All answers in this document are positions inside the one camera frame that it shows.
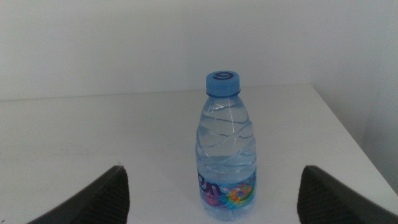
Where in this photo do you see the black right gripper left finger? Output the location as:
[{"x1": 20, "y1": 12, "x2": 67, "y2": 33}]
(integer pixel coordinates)
[{"x1": 26, "y1": 165, "x2": 131, "y2": 224}]

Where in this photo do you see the clear water bottle blue cap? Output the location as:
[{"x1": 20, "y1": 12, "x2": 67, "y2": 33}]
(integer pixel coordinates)
[{"x1": 195, "y1": 70, "x2": 258, "y2": 222}]

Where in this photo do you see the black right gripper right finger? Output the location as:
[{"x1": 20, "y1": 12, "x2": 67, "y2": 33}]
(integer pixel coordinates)
[{"x1": 296, "y1": 165, "x2": 398, "y2": 224}]

